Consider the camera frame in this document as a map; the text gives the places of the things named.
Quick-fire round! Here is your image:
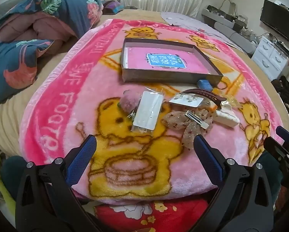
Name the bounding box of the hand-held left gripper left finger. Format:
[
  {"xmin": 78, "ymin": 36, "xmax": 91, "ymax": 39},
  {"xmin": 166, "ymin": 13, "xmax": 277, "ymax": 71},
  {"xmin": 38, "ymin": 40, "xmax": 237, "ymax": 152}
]
[{"xmin": 15, "ymin": 135, "xmax": 98, "ymax": 232}]

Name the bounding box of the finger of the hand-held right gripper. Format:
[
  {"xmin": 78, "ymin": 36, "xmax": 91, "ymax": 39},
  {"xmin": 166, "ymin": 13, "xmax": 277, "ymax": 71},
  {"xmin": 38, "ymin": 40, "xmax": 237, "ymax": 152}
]
[
  {"xmin": 275, "ymin": 126, "xmax": 289, "ymax": 148},
  {"xmin": 263, "ymin": 136, "xmax": 289, "ymax": 165}
]

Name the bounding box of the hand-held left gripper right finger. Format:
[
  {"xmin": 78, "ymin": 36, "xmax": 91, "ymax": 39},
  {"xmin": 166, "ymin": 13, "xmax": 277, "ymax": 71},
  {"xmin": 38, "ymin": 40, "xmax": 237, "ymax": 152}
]
[{"xmin": 193, "ymin": 134, "xmax": 274, "ymax": 232}]

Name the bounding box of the white hair claw clip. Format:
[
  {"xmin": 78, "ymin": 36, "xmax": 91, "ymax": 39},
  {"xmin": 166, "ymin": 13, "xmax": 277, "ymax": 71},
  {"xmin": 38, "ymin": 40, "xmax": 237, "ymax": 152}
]
[{"xmin": 213, "ymin": 105, "xmax": 240, "ymax": 127}]

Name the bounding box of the sheer spotted bow hair clip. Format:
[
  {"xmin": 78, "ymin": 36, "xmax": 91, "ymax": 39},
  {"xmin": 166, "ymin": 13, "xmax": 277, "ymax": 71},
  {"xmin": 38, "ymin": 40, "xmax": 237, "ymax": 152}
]
[{"xmin": 162, "ymin": 109, "xmax": 214, "ymax": 150}]

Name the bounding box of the dark red hair clip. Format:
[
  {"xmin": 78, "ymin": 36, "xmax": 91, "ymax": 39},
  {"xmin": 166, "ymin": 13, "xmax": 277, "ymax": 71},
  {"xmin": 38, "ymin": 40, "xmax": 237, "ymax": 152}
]
[{"xmin": 183, "ymin": 88, "xmax": 227, "ymax": 102}]

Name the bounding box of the pink pompom hair tie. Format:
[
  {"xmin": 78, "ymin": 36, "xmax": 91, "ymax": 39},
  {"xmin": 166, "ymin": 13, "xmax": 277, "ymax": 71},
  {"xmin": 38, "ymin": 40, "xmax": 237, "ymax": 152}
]
[{"xmin": 119, "ymin": 90, "xmax": 142, "ymax": 113}]

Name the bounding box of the clear packet with white card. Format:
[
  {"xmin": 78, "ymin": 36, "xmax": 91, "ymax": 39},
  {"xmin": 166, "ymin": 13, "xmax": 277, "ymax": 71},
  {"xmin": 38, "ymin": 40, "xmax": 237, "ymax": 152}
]
[{"xmin": 131, "ymin": 88, "xmax": 164, "ymax": 134}]

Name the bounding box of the grey shallow cardboard box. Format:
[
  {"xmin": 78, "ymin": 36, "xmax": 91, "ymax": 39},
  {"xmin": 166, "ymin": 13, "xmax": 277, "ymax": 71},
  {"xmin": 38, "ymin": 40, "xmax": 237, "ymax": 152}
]
[{"xmin": 121, "ymin": 38, "xmax": 224, "ymax": 87}]

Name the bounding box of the dark teal cloth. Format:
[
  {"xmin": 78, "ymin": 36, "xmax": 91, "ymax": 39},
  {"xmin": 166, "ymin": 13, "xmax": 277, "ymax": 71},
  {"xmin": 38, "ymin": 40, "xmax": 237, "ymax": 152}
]
[
  {"xmin": 0, "ymin": 155, "xmax": 26, "ymax": 199},
  {"xmin": 256, "ymin": 150, "xmax": 284, "ymax": 199}
]

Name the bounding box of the dark clothing pile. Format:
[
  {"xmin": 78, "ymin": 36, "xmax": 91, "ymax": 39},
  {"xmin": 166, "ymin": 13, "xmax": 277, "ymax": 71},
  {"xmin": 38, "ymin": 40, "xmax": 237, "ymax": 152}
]
[{"xmin": 271, "ymin": 76, "xmax": 289, "ymax": 124}]

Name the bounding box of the pink bear printed blanket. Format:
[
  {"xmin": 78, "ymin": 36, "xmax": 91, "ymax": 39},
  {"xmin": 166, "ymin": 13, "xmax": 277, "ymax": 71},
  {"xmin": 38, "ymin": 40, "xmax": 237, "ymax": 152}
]
[{"xmin": 19, "ymin": 19, "xmax": 286, "ymax": 205}]

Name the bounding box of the earring card in clear packet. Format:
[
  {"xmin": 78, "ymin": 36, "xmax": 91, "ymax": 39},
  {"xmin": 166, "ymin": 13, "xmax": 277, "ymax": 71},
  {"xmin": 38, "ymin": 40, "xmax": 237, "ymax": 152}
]
[{"xmin": 170, "ymin": 92, "xmax": 204, "ymax": 108}]

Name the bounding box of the red floral blanket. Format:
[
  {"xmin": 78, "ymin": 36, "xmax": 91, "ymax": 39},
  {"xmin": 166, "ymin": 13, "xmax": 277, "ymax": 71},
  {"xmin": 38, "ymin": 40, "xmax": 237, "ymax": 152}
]
[{"xmin": 94, "ymin": 198, "xmax": 209, "ymax": 232}]

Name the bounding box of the small blue box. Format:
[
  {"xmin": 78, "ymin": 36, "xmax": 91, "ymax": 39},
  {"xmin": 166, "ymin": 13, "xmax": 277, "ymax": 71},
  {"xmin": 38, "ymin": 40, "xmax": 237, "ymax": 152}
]
[{"xmin": 197, "ymin": 78, "xmax": 213, "ymax": 91}]

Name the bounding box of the white drawer cabinet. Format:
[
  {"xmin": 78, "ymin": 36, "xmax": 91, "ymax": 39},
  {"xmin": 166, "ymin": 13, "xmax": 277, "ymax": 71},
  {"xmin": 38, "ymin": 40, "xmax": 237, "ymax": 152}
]
[{"xmin": 251, "ymin": 36, "xmax": 289, "ymax": 81}]

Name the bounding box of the tan bed sheet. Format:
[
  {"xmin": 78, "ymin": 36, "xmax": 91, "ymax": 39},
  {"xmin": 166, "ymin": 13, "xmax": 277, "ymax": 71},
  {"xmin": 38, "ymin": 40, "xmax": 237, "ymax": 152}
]
[{"xmin": 0, "ymin": 8, "xmax": 289, "ymax": 160}]

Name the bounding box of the yellow green cloth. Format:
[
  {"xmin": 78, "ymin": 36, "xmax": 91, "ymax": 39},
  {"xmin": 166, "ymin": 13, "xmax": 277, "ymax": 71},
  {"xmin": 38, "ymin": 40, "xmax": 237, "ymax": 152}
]
[{"xmin": 0, "ymin": 150, "xmax": 16, "ymax": 211}]

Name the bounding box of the black flat screen monitor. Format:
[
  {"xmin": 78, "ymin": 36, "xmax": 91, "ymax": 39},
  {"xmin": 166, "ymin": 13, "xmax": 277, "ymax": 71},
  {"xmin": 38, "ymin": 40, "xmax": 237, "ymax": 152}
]
[{"xmin": 260, "ymin": 0, "xmax": 289, "ymax": 44}]

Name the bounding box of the grey long bench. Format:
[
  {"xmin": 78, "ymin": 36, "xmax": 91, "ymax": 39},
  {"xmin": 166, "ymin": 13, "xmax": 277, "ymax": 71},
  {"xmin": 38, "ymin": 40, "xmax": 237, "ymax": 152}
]
[{"xmin": 202, "ymin": 8, "xmax": 256, "ymax": 55}]

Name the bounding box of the floral blue pink quilt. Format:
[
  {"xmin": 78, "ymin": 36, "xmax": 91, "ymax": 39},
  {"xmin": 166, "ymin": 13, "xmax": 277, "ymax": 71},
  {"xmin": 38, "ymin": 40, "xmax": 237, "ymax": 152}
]
[{"xmin": 0, "ymin": 0, "xmax": 104, "ymax": 108}]

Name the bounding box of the lilac bed sheet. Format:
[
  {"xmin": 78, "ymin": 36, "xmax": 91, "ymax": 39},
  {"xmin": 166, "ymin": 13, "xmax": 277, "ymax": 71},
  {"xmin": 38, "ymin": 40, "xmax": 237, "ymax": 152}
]
[{"xmin": 160, "ymin": 11, "xmax": 232, "ymax": 44}]

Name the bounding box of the purple striped cloth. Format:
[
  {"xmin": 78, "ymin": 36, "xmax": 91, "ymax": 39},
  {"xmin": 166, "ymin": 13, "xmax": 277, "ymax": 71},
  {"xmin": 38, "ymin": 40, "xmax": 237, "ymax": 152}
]
[{"xmin": 103, "ymin": 1, "xmax": 123, "ymax": 15}]

